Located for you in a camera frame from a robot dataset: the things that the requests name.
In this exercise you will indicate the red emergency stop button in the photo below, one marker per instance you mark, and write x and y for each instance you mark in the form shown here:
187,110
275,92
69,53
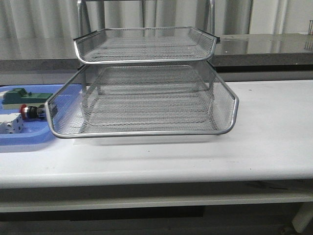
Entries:
33,112

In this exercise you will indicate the blue plastic tray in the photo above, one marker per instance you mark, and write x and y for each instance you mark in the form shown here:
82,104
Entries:
34,131

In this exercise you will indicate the grey stone counter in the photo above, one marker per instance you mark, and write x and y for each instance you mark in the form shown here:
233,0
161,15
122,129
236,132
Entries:
234,53

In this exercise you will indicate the green terminal block module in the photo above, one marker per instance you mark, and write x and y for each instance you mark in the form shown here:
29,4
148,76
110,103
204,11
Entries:
17,97

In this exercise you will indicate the white circuit breaker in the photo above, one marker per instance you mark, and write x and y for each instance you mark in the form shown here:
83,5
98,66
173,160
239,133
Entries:
11,123

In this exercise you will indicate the white table leg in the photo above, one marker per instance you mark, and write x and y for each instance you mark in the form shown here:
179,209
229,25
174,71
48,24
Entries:
303,217

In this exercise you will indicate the grey metal rack frame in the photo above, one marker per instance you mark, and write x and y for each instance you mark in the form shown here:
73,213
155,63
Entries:
148,78

